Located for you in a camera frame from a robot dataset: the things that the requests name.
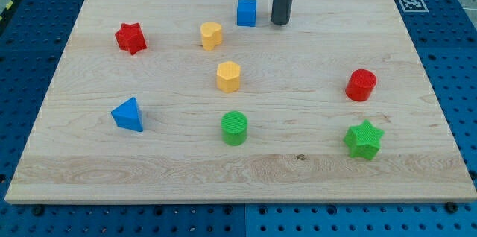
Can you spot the white fiducial marker tag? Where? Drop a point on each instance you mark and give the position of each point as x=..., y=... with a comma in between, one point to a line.
x=413, y=6

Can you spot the red star block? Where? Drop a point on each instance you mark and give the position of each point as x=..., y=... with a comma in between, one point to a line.
x=130, y=38

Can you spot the green star block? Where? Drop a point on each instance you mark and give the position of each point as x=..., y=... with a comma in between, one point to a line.
x=363, y=140

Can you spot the yellow hexagon block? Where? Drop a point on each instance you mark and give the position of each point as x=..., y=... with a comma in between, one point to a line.
x=228, y=76

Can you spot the black yellow hazard tape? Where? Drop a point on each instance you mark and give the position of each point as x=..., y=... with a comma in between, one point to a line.
x=9, y=10

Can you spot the yellow heart block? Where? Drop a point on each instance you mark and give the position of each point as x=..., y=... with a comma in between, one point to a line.
x=211, y=35

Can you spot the blue cube block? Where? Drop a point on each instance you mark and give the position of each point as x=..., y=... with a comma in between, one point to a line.
x=246, y=13

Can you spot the light wooden board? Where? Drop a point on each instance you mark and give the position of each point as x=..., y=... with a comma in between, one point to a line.
x=292, y=91

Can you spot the blue triangle block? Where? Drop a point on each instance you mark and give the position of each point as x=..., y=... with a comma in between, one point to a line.
x=128, y=115

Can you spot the green cylinder block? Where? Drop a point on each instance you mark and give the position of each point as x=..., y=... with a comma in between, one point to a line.
x=234, y=125

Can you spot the red cylinder block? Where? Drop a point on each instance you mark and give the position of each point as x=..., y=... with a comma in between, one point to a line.
x=360, y=85

